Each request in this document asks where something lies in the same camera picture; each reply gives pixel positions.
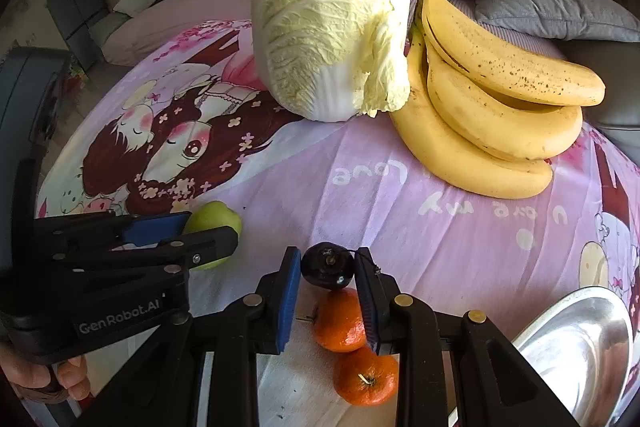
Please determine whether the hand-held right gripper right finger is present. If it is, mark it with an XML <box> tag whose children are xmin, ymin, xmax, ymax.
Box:
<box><xmin>352</xmin><ymin>247</ymin><xmax>581</xmax><ymax>427</ymax></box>

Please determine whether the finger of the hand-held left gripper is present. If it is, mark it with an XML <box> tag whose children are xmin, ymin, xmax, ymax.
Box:
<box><xmin>50</xmin><ymin>227</ymin><xmax>238</xmax><ymax>280</ymax></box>
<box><xmin>32</xmin><ymin>212</ymin><xmax>193</xmax><ymax>253</ymax></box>

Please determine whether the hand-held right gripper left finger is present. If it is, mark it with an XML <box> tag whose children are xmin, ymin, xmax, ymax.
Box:
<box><xmin>75</xmin><ymin>247</ymin><xmax>303</xmax><ymax>427</ymax></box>

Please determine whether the green mango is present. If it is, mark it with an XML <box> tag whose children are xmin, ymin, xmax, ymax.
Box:
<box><xmin>182</xmin><ymin>201</ymin><xmax>243</xmax><ymax>272</ymax></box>

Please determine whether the dark cherry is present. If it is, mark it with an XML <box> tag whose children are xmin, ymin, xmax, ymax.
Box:
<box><xmin>301</xmin><ymin>243</ymin><xmax>382</xmax><ymax>292</ymax></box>

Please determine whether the silver metal plate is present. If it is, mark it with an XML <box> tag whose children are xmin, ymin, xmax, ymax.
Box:
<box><xmin>447</xmin><ymin>287</ymin><xmax>635</xmax><ymax>427</ymax></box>

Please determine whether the person's left hand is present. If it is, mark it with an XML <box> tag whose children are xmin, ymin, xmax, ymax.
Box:
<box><xmin>0</xmin><ymin>342</ymin><xmax>93</xmax><ymax>405</ymax></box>

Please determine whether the small tangerine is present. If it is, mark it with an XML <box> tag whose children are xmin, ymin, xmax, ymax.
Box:
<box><xmin>333</xmin><ymin>347</ymin><xmax>400</xmax><ymax>408</ymax></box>
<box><xmin>296</xmin><ymin>288</ymin><xmax>371</xmax><ymax>354</ymax></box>

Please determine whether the printed blanket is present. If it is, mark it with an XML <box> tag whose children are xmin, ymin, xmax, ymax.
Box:
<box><xmin>35</xmin><ymin>19</ymin><xmax>640</xmax><ymax>427</ymax></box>

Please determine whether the dark cabinet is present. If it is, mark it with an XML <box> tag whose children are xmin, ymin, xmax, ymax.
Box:
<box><xmin>46</xmin><ymin>0</ymin><xmax>108</xmax><ymax>72</ymax></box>

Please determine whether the napa cabbage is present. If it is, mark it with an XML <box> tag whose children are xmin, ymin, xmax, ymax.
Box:
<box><xmin>250</xmin><ymin>0</ymin><xmax>413</xmax><ymax>122</ymax></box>

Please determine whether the spotted yellow banana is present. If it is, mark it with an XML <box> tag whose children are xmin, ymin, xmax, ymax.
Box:
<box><xmin>416</xmin><ymin>0</ymin><xmax>607</xmax><ymax>108</ymax></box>

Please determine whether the grey sofa cushion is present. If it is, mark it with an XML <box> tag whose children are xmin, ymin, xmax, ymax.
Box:
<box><xmin>562</xmin><ymin>38</ymin><xmax>640</xmax><ymax>152</ymax></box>

